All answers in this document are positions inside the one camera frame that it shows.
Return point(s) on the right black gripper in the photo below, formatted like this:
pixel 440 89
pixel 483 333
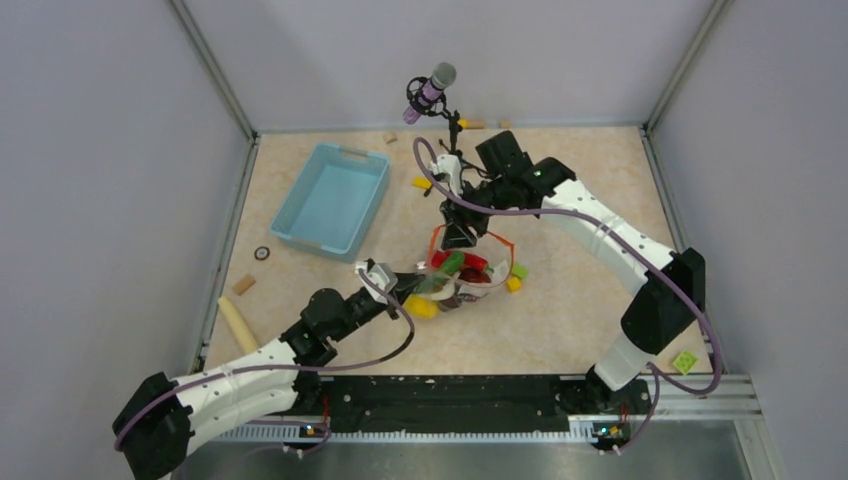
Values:
pixel 459 219

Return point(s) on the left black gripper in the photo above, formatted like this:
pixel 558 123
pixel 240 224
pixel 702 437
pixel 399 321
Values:
pixel 406 281

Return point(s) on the yellow toy squash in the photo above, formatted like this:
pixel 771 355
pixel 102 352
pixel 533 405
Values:
pixel 421 307

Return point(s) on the green toy pepper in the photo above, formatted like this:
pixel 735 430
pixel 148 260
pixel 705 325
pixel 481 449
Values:
pixel 445 264

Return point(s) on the red toy chili pepper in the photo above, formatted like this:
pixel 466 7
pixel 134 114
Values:
pixel 470 260

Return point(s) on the white toy garlic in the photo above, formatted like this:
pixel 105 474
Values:
pixel 447 291

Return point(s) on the clear zip top bag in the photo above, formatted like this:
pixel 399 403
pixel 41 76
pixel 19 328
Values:
pixel 456 276

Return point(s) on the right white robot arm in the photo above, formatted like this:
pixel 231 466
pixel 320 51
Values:
pixel 668 287

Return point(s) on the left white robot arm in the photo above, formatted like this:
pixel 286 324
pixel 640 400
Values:
pixel 168 418

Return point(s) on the yellow rectangular block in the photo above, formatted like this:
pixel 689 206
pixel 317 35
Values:
pixel 421 183

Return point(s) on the green toy block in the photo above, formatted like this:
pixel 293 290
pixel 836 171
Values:
pixel 519 271

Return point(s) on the small yellow toy cube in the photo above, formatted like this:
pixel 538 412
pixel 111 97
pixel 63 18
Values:
pixel 514 284

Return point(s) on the light blue plastic basket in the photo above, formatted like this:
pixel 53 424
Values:
pixel 333 202

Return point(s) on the black tripod mic stand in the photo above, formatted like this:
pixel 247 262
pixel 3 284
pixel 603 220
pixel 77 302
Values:
pixel 450 139

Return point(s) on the purple microphone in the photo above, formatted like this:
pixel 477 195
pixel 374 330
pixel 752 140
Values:
pixel 426 95

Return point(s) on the cream toy cylinder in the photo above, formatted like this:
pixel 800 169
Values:
pixel 237 325

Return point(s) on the green lego plate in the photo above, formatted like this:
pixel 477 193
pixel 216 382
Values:
pixel 684 362

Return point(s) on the wooden block near wall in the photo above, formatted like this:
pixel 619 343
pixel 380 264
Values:
pixel 389 137

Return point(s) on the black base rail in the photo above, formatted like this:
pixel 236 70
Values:
pixel 470 404

